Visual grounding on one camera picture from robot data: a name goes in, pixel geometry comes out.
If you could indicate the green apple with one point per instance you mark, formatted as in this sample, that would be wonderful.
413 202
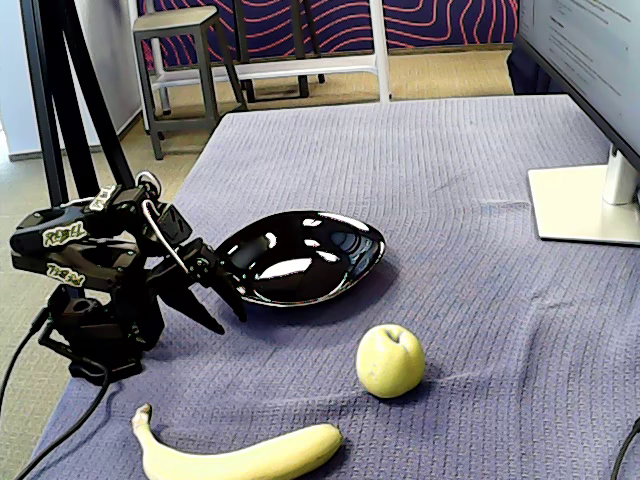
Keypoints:
390 362

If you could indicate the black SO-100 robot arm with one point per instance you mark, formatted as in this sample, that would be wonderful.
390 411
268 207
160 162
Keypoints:
100 325

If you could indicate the yellow banana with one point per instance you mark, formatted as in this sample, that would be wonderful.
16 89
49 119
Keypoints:
240 460

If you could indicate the purple panel with pink lines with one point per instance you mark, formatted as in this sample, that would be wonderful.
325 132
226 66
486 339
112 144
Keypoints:
440 20

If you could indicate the black metal chair legs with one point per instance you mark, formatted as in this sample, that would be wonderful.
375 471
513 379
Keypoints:
301 75

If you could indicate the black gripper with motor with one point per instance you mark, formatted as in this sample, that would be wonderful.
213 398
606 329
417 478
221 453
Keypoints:
194 265

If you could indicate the grey metal stool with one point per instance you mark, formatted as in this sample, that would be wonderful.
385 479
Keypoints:
170 17

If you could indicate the blue textured table cloth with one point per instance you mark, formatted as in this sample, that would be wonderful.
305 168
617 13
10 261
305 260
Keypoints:
450 300

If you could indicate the black glossy bowl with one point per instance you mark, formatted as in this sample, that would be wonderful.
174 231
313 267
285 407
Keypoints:
300 270

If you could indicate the monitor with silver stand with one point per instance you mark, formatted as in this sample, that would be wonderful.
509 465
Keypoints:
590 40

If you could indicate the white metal frame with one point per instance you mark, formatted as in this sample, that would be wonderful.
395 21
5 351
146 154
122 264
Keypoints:
380 50

